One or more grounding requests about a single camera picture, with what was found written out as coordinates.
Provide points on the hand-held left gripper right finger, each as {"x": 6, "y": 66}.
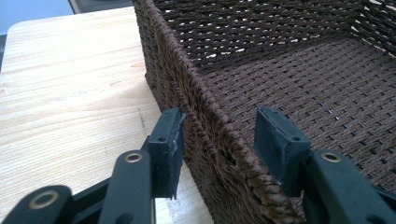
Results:
{"x": 280, "y": 149}

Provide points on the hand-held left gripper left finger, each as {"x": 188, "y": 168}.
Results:
{"x": 166, "y": 155}

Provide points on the brown woven basket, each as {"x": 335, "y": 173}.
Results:
{"x": 280, "y": 77}

